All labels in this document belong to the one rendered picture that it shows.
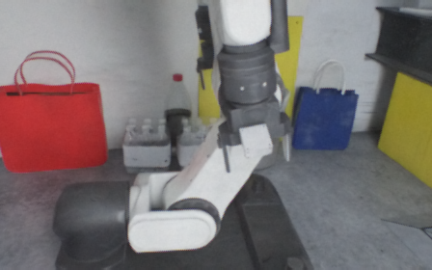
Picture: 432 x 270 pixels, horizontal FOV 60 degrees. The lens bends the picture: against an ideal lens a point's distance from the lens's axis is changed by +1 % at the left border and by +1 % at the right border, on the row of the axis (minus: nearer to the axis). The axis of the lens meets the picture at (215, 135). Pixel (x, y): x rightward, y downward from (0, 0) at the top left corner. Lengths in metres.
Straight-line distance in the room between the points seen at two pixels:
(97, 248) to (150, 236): 0.14
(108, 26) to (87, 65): 0.19
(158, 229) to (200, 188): 0.13
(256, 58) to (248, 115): 0.10
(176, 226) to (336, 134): 1.22
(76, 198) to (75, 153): 0.78
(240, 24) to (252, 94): 0.11
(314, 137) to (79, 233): 1.30
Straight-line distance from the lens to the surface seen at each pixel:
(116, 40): 1.69
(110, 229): 0.92
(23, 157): 1.74
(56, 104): 1.62
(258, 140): 0.57
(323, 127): 1.90
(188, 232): 0.90
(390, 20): 2.18
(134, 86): 1.75
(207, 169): 0.86
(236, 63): 0.55
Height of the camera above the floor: 0.87
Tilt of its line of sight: 26 degrees down
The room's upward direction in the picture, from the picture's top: 3 degrees clockwise
